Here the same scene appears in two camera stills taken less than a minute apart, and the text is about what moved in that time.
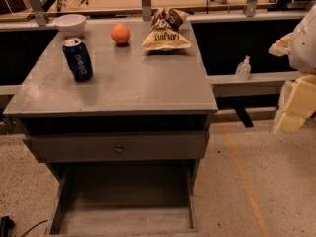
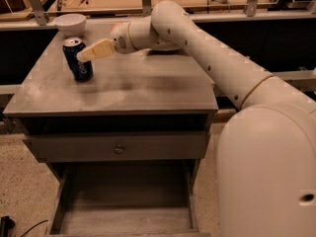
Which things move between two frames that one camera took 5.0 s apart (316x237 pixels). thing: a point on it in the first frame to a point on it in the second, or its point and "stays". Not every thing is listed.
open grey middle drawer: [133, 199] stays
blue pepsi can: [78, 59] stays
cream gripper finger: [297, 103] to [119, 41]
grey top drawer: [118, 147] stays
